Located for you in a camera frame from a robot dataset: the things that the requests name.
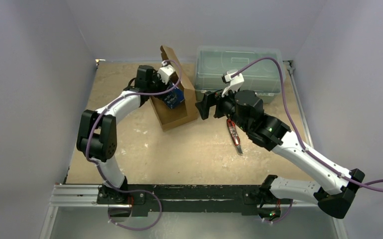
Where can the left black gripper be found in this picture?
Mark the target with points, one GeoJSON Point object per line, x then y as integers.
{"type": "Point", "coordinates": [164, 87]}

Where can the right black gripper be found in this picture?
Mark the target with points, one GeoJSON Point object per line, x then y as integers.
{"type": "Point", "coordinates": [214, 105]}

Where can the blue packaged item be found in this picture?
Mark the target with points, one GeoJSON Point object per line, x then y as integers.
{"type": "Point", "coordinates": [173, 98]}

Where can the red utility knife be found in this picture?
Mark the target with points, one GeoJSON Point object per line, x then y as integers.
{"type": "Point", "coordinates": [234, 135]}

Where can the brown cardboard express box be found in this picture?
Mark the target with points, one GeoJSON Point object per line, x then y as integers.
{"type": "Point", "coordinates": [177, 107]}

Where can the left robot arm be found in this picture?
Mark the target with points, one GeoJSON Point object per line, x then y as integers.
{"type": "Point", "coordinates": [97, 134]}

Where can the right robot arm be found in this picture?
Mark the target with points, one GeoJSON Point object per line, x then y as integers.
{"type": "Point", "coordinates": [332, 188]}

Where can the clear plastic storage bin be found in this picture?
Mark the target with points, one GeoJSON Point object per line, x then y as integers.
{"type": "Point", "coordinates": [262, 77]}

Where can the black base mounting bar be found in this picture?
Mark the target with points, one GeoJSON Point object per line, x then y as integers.
{"type": "Point", "coordinates": [248, 200]}

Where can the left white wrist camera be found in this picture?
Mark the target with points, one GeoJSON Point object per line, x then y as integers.
{"type": "Point", "coordinates": [165, 72]}

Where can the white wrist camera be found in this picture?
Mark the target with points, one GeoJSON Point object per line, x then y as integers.
{"type": "Point", "coordinates": [165, 72]}
{"type": "Point", "coordinates": [233, 82]}

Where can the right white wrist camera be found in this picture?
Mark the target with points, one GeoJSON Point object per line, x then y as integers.
{"type": "Point", "coordinates": [233, 82]}

